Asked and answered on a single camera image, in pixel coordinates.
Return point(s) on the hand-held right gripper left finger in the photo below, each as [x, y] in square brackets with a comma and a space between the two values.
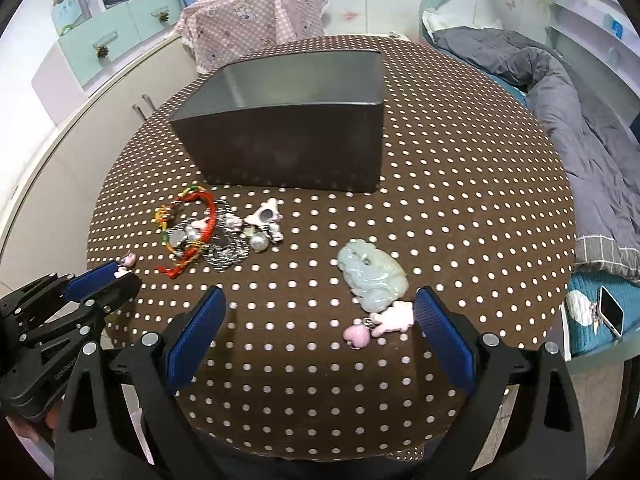
[197, 340]

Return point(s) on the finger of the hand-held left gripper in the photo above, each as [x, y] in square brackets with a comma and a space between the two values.
[120, 290]
[90, 278]

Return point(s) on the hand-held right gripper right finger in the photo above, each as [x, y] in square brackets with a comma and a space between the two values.
[440, 340]

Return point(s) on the small pink charm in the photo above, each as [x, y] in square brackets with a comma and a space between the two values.
[126, 260]

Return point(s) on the pale green jade pendant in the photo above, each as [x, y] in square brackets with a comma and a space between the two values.
[370, 270]

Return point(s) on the round pearl bead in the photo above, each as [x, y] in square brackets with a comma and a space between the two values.
[258, 243]

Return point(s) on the white triangular charm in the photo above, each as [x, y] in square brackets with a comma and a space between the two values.
[262, 215]

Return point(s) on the grey metal tin box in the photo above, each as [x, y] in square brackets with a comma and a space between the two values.
[280, 145]

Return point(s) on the person's left hand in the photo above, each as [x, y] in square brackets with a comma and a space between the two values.
[30, 430]

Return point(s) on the white low cabinet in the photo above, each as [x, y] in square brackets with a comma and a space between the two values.
[75, 135]

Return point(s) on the teal printed bed sheet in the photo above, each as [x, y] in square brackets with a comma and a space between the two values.
[585, 340]

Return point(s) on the smartphone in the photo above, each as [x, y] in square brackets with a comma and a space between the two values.
[611, 310]

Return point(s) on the grey quilt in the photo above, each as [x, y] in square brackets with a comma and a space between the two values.
[575, 125]

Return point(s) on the teal drawer unit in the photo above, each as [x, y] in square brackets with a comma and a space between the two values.
[135, 20]

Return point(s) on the pink checkered bear cloth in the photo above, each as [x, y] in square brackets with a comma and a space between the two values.
[235, 25]

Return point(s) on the white wall shelf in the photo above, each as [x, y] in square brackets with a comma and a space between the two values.
[590, 5]

